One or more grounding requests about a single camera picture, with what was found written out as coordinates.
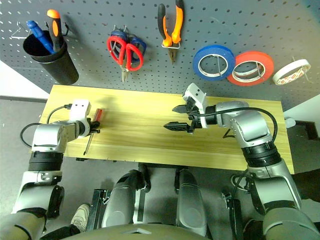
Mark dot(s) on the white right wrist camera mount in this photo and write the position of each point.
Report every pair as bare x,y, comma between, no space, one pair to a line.
197,93

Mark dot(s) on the black metal stand bracket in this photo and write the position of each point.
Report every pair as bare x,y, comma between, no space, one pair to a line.
233,215
97,207

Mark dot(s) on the grey right robot leg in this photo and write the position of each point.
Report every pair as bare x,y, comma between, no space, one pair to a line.
190,205

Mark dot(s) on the black angular frame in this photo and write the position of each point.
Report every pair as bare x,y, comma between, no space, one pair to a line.
307,130

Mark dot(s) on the red tape roll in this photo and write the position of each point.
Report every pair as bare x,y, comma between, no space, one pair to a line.
267,62

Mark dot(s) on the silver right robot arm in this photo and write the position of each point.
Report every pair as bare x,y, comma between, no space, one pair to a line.
250,125

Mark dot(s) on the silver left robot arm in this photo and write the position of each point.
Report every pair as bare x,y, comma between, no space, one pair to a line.
47,135

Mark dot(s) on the white round fixture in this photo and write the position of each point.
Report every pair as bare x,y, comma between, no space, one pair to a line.
289,122

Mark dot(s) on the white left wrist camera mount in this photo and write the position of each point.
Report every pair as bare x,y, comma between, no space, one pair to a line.
80,107

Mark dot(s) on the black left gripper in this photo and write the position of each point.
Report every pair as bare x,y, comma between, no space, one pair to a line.
93,127

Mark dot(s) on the blue tape roll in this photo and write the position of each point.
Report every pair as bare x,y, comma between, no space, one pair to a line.
196,65

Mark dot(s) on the grey pegboard tool wall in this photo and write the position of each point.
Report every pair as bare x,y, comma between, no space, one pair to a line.
100,15

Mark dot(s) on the metal scissors hook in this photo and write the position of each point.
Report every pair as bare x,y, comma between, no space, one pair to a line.
125,28

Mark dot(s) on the grey left robot leg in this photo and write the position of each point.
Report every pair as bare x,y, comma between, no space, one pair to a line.
120,202

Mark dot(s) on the grey robot leg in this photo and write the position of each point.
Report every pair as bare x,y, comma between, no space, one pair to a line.
190,205
120,202

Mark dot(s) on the grey sneaker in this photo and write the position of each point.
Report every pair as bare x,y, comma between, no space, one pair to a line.
81,216

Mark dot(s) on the white tape roll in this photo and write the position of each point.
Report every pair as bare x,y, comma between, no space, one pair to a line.
287,70

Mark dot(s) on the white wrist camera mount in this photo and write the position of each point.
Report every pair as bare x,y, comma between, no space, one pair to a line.
80,107
197,93

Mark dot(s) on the black triangular clip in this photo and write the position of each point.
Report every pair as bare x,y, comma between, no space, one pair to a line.
227,135

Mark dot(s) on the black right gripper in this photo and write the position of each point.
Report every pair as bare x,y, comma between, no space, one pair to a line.
194,123

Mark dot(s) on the grey robot torso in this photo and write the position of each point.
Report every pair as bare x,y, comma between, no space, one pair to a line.
130,232

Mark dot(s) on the metal pegboard hook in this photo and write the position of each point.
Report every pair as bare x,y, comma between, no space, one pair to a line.
308,77
17,34

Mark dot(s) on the black cup holder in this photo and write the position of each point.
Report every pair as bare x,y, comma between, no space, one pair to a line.
60,67

